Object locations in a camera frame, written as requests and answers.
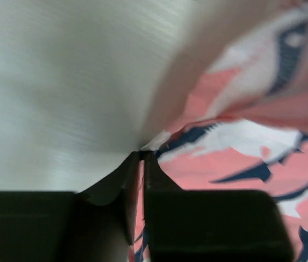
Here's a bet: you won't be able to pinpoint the pink shark print shorts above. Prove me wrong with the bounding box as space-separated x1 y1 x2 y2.
144 1 308 261

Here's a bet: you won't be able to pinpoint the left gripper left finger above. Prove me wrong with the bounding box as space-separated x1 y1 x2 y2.
77 152 140 245

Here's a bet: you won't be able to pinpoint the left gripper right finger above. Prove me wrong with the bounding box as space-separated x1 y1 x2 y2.
143 152 186 257

